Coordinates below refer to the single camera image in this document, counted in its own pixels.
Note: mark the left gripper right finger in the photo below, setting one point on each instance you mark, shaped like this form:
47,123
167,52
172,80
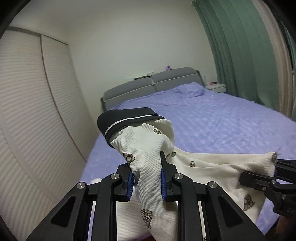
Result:
168,189

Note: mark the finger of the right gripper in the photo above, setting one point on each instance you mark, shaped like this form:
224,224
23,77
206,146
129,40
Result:
256,181
285,170

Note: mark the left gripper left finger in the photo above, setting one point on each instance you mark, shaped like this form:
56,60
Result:
125,189

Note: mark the white bear print polo shirt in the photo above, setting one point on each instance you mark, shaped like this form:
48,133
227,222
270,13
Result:
182,195

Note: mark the grey upholstered headboard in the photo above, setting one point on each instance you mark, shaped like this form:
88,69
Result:
149,85

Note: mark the white louvered wardrobe doors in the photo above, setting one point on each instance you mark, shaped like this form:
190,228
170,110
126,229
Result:
46,131

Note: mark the white bedside table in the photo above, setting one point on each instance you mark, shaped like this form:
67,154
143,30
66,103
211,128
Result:
217,88

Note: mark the small purple toy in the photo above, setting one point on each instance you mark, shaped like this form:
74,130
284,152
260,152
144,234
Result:
168,67

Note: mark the beige sheer curtain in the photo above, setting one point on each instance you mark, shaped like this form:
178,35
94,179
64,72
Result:
280,42

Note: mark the green curtain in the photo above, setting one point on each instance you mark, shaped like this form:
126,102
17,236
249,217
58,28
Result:
242,50

